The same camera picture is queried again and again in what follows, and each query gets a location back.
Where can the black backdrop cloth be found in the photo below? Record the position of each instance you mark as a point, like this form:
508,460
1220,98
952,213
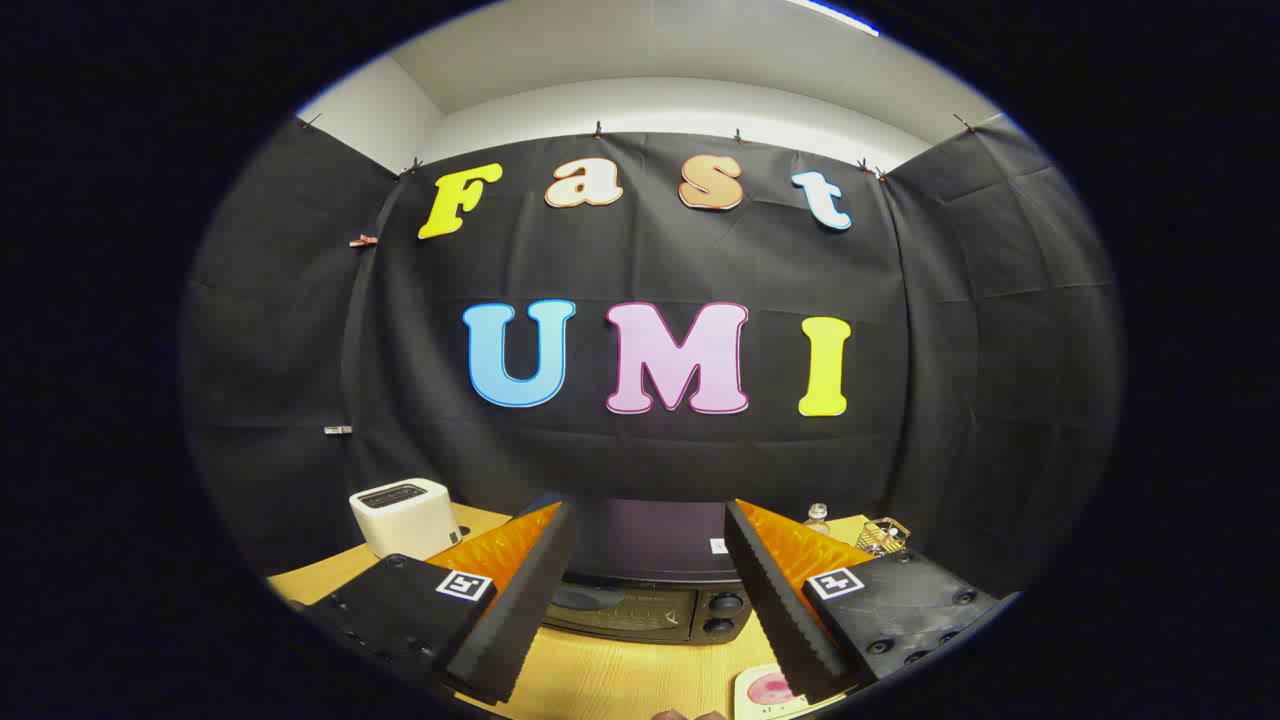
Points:
700,260

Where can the cream food tray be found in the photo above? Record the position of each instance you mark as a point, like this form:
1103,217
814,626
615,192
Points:
758,710

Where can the clear plastic bottle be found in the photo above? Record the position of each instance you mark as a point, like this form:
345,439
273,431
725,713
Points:
817,520

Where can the black toaster oven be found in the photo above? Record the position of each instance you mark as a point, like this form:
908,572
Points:
650,545

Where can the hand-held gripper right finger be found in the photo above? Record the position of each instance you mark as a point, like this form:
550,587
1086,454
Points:
780,600

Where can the white bread toaster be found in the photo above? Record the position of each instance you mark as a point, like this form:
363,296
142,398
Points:
400,520

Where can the pink round ham slice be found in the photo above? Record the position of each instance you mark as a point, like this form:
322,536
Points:
765,687

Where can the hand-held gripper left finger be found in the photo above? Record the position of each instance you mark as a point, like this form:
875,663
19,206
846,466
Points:
520,600

